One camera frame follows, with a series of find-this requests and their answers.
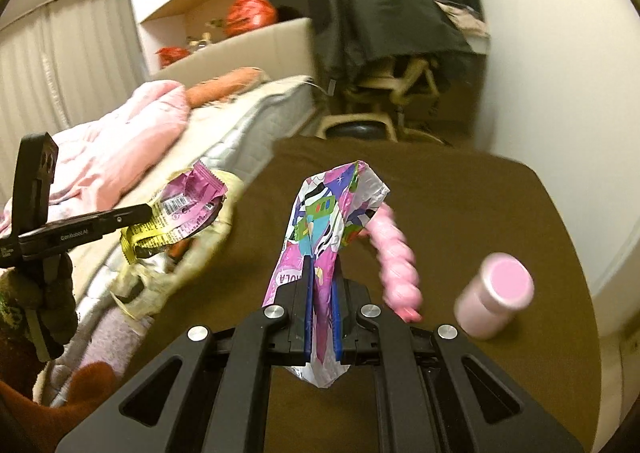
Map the person's gloved left hand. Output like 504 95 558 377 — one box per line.
1 254 78 363

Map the black cloth over chair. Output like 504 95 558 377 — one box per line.
308 0 473 85

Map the large orange plastic bag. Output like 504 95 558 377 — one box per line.
224 0 278 37

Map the colourful cartoon foil wrapper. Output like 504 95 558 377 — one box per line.
262 161 390 388

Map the beige bed headboard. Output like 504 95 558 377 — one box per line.
150 18 319 87

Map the black round bin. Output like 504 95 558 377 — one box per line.
316 113 397 142

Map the orange pillow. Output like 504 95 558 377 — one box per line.
186 66 268 109

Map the pink quilted blanket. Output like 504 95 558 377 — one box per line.
0 78 192 234

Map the brown table cloth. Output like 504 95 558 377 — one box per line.
127 137 601 449

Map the white curtain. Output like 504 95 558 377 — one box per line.
1 0 146 201

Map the pink yellow candy wrapper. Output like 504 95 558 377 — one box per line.
120 161 228 263

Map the beige office chair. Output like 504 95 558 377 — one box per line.
342 56 447 146

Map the grey quilted mattress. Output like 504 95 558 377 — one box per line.
69 74 317 294

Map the pink lidded bottle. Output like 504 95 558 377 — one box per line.
454 253 535 340

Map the pink caterpillar toy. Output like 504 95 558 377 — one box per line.
359 203 423 323

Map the small red plastic bag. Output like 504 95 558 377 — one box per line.
155 46 191 69

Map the beige plastic trash bag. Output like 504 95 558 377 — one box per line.
108 169 244 320

